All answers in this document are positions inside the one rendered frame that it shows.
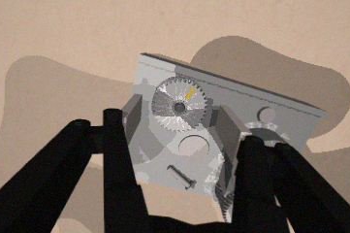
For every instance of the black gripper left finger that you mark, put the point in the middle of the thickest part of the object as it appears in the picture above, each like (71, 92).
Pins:
(32, 200)

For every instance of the grey toothed gear with yellow arrow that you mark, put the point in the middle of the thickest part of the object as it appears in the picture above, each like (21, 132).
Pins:
(179, 118)

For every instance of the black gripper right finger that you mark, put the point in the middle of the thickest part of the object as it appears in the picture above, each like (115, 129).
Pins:
(311, 204)

